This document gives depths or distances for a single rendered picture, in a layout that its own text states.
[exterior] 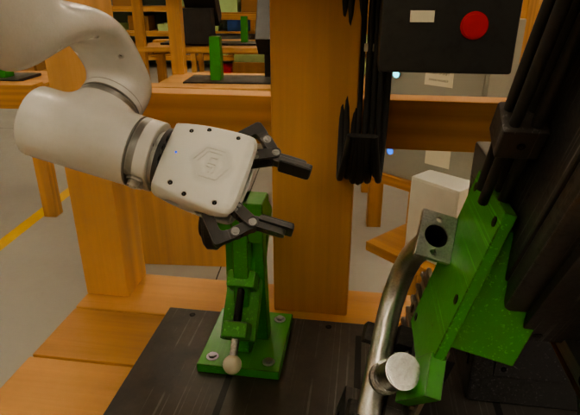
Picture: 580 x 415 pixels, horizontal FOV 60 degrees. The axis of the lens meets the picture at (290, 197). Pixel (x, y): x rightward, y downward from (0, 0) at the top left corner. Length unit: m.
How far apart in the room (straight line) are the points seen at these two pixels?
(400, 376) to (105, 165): 0.39
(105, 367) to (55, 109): 0.47
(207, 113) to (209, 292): 0.36
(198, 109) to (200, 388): 0.48
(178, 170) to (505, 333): 0.38
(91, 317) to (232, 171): 0.56
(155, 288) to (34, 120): 0.56
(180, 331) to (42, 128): 0.46
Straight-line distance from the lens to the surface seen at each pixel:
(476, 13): 0.70
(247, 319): 0.79
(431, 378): 0.55
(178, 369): 0.85
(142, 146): 0.57
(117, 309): 1.05
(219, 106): 0.94
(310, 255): 0.92
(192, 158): 0.57
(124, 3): 10.53
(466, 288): 0.51
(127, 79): 0.64
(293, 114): 0.82
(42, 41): 0.52
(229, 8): 7.53
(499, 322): 0.55
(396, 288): 0.67
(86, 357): 0.95
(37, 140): 0.62
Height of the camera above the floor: 1.45
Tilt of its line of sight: 23 degrees down
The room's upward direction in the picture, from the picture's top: straight up
